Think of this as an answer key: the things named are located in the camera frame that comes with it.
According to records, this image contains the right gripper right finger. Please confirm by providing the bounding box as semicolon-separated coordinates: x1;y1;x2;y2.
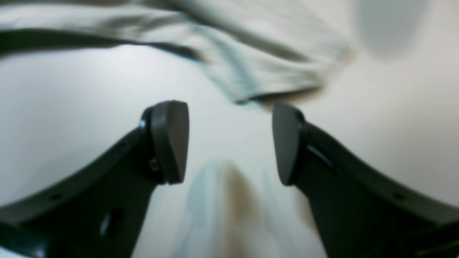
272;102;459;258

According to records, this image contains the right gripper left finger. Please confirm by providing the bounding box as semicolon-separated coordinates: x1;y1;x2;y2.
1;101;190;258

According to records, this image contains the light grey t-shirt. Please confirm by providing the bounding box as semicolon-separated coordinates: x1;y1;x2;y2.
1;0;350;102

